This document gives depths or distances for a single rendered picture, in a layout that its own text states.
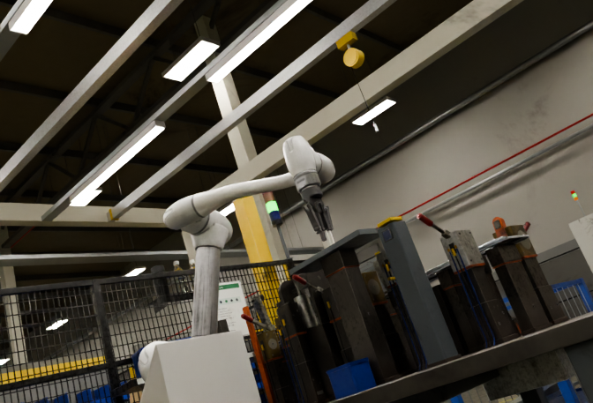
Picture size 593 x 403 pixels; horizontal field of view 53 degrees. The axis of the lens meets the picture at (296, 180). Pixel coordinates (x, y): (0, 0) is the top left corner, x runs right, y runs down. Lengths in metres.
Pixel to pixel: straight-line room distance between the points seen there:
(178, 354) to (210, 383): 0.14
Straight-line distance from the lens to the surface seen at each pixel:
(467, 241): 1.98
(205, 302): 2.43
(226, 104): 11.63
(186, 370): 1.99
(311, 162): 2.16
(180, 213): 2.42
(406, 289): 1.88
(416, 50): 5.96
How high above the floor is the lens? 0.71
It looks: 20 degrees up
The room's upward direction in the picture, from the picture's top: 19 degrees counter-clockwise
